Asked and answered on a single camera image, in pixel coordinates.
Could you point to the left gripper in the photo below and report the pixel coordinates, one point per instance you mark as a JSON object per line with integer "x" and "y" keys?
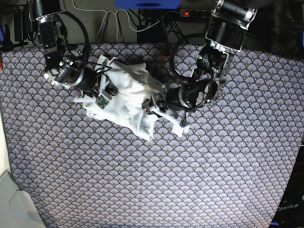
{"x": 188, "y": 97}

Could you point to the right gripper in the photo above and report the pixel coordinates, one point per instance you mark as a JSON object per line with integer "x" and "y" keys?
{"x": 85, "y": 79}

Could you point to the white T-shirt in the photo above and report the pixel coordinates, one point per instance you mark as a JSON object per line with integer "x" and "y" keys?
{"x": 135, "y": 84}

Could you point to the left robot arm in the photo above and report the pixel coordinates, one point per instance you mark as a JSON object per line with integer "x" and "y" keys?
{"x": 230, "y": 20}

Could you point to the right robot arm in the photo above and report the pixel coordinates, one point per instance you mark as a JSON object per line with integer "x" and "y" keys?
{"x": 52, "y": 35}

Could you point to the red clamp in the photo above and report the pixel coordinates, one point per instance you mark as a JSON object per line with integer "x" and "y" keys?
{"x": 166, "y": 50}

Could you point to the black power adapter box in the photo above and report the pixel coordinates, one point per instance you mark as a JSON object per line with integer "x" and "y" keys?
{"x": 155, "y": 34}

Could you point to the fan patterned table cloth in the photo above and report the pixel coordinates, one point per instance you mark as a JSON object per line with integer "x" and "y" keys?
{"x": 229, "y": 171}

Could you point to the black box with OpenArm label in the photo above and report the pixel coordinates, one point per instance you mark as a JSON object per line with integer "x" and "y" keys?
{"x": 290, "y": 212}

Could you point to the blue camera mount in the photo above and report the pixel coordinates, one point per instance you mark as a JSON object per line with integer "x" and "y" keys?
{"x": 147, "y": 4}

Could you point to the black adapter on rail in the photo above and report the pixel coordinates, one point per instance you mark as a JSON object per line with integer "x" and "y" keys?
{"x": 20, "y": 34}

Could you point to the white power strip red switch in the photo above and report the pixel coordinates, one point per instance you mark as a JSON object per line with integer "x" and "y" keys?
{"x": 194, "y": 15}

